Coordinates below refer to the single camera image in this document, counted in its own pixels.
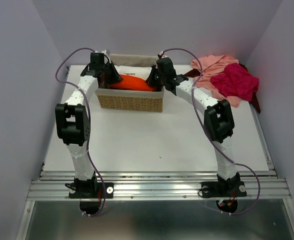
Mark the orange t-shirt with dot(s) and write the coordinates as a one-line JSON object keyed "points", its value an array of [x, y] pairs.
{"points": [[132, 83]]}

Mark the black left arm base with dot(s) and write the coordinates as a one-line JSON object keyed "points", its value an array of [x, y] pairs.
{"points": [[91, 194]]}

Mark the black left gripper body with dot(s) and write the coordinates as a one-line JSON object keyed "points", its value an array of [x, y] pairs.
{"points": [[101, 69]]}

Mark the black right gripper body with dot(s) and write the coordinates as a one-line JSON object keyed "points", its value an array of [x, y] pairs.
{"points": [[161, 78]]}

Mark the white rolled t-shirt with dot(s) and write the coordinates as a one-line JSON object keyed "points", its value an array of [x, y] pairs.
{"points": [[140, 72]]}

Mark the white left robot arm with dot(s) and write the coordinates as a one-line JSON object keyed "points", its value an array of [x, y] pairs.
{"points": [[73, 117]]}

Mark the magenta t-shirt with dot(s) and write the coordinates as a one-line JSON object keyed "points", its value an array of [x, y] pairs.
{"points": [[236, 81]]}

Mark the woven wicker basket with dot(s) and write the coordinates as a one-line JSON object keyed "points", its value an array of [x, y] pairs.
{"points": [[150, 101]]}

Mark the dark maroon t-shirt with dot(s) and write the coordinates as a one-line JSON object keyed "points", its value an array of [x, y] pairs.
{"points": [[234, 83]]}

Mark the aluminium mounting rail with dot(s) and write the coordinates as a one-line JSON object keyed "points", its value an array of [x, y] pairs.
{"points": [[148, 186]]}

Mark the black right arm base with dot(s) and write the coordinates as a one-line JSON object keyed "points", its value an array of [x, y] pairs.
{"points": [[226, 191]]}

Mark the light pink t-shirt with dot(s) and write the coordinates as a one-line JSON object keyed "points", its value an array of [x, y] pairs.
{"points": [[212, 66]]}

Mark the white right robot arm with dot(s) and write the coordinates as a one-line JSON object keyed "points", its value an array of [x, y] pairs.
{"points": [[215, 116]]}

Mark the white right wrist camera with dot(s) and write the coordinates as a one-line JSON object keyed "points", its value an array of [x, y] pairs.
{"points": [[162, 55]]}

